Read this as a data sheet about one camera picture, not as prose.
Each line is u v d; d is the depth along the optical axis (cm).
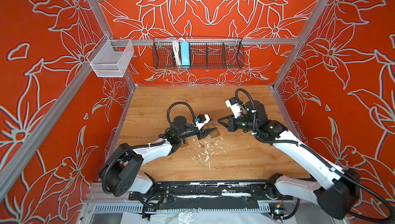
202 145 89
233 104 65
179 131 64
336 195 37
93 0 75
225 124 69
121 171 42
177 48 88
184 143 73
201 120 64
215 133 92
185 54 90
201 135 69
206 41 92
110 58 93
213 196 73
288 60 104
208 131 74
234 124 63
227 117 67
